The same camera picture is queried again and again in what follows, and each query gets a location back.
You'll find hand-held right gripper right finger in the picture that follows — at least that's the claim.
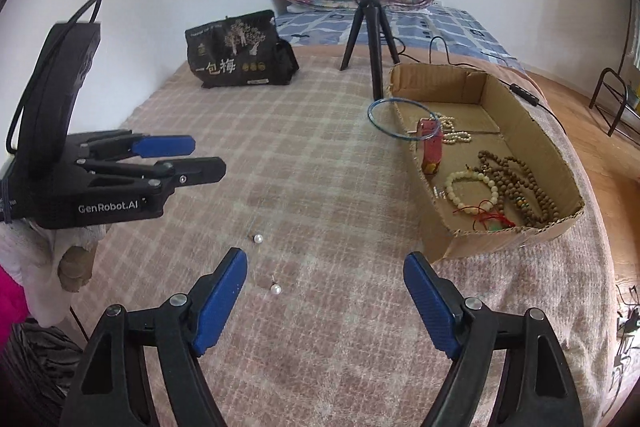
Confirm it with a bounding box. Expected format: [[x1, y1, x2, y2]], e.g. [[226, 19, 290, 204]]
[[403, 252, 583, 427]]

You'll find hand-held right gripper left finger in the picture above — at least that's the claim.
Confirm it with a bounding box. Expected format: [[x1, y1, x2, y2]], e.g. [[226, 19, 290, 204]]
[[59, 248, 249, 427]]

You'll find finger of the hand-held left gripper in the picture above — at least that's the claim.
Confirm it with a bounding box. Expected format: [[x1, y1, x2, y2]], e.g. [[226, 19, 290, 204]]
[[77, 130, 196, 160], [75, 157, 227, 195]]

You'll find cardboard box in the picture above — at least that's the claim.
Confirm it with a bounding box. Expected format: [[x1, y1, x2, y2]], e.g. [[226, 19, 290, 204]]
[[382, 63, 586, 264]]

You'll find green pendant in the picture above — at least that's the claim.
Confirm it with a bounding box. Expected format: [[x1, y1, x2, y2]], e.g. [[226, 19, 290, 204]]
[[452, 199, 518, 233]]

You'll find cream bead bracelet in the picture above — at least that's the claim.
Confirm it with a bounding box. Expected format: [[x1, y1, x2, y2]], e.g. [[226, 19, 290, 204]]
[[444, 171, 501, 215]]

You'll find brown wooden bead necklace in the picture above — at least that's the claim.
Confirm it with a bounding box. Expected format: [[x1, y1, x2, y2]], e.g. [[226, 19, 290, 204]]
[[467, 149, 561, 228]]

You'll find red seal stick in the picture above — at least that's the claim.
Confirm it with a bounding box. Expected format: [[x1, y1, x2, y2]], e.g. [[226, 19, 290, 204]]
[[417, 117, 444, 176]]

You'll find white pearl strand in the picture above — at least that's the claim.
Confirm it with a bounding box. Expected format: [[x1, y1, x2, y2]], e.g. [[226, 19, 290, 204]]
[[434, 113, 473, 145]]

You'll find thin metal bangle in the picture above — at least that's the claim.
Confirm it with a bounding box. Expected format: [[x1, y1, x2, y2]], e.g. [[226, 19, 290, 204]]
[[367, 98, 442, 140]]

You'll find person's left hand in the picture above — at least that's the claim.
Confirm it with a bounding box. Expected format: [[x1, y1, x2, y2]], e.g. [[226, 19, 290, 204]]
[[57, 246, 97, 293]]

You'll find black printed bag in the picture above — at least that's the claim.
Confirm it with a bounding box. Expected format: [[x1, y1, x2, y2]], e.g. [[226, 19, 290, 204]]
[[185, 10, 300, 90]]

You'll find plaid blanket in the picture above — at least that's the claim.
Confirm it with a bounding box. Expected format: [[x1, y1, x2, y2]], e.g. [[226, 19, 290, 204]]
[[92, 44, 618, 427]]

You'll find black white striped clothing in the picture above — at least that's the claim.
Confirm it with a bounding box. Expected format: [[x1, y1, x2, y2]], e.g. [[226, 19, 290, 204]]
[[5, 319, 88, 408]]

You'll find pink cloth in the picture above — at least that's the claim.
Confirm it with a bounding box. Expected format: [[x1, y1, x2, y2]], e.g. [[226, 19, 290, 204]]
[[0, 264, 31, 345]]

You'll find black tripod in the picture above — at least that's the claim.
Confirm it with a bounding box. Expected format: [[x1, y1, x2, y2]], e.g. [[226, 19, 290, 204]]
[[340, 0, 401, 100]]

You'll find blue patterned bed sheet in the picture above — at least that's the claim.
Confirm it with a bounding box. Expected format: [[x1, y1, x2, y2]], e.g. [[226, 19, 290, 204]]
[[274, 3, 528, 75]]

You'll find black clothes rack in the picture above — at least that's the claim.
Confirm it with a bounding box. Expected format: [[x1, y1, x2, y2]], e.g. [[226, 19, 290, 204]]
[[589, 22, 640, 138]]

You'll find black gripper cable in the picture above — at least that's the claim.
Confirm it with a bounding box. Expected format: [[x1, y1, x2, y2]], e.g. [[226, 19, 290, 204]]
[[6, 0, 104, 155]]

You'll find black ring light cable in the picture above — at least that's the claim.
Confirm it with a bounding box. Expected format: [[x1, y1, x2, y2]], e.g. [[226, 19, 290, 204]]
[[385, 36, 546, 108]]

